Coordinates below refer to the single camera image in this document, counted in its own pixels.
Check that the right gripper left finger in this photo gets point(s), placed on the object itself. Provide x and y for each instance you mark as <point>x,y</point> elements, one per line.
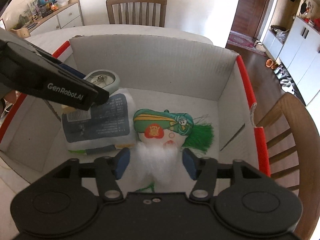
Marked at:
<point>108,170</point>

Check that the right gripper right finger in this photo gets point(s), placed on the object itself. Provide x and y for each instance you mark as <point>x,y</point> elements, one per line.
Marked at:
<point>204,172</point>

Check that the white plastic snack bag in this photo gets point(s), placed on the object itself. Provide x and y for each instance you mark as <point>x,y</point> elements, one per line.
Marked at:
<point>102,128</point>

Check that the green santa plush toy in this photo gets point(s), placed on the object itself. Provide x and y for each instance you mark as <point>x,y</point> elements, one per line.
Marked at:
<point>161,137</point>

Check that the round grey tin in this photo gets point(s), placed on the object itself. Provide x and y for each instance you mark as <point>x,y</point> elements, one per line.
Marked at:
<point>105,79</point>

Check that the white drawer cabinet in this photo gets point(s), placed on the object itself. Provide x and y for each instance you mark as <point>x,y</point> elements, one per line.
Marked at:
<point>68,16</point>

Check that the wooden chair beside box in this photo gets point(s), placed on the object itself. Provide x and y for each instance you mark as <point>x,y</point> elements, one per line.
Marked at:
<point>293,156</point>

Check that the white shoes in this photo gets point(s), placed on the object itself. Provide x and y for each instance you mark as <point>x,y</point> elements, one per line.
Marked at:
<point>286,81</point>

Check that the orange slippers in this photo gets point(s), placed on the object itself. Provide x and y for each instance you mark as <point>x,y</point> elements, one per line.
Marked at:
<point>271,64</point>

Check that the red patterned doormat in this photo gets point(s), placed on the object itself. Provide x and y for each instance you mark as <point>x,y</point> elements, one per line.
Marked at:
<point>246,42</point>

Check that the brown entrance door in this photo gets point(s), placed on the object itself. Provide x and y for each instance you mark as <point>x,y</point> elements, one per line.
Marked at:
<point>249,17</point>

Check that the wooden chair at wall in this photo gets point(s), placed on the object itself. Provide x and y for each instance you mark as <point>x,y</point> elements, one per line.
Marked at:
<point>137,12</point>

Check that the white wall cabinet unit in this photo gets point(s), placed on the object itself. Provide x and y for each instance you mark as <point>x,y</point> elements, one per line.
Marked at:
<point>300,56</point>

